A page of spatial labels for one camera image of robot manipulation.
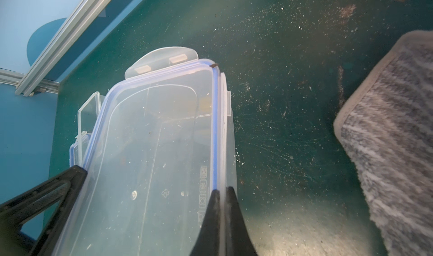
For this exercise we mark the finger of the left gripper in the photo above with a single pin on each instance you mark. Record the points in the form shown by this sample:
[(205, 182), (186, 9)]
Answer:
[(63, 190)]

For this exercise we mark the small lunch box lid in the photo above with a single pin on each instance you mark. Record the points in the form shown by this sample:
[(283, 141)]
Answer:
[(77, 151)]

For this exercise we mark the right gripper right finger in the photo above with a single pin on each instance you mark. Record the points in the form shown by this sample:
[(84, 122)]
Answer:
[(237, 239)]

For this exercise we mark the grey striped cloth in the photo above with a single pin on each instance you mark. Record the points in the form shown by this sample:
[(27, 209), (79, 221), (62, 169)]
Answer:
[(386, 129)]

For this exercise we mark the large lunch box lid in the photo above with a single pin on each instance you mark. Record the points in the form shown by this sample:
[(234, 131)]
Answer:
[(157, 151)]

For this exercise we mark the large clear lunch box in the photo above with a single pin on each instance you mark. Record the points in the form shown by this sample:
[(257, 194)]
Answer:
[(231, 171)]

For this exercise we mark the small clear lunch box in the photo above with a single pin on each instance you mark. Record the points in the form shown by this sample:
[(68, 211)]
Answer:
[(87, 117)]

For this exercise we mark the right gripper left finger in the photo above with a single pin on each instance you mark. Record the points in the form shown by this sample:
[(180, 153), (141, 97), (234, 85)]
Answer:
[(207, 243)]

